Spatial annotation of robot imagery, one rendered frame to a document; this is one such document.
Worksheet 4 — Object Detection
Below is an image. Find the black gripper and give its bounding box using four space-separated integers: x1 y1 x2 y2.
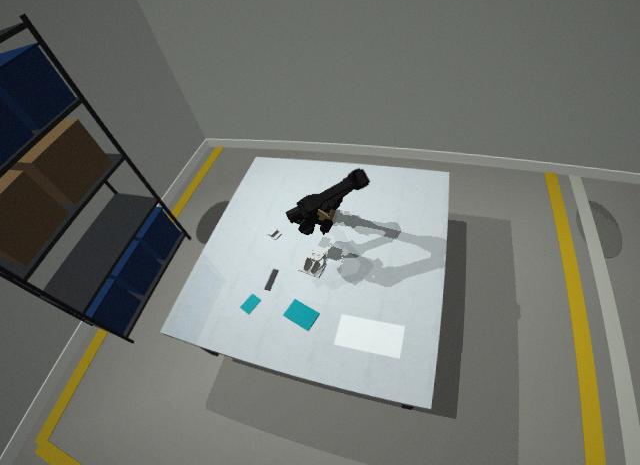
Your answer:
294 213 333 235

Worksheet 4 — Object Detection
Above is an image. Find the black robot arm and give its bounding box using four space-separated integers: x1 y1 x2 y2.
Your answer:
286 169 371 235

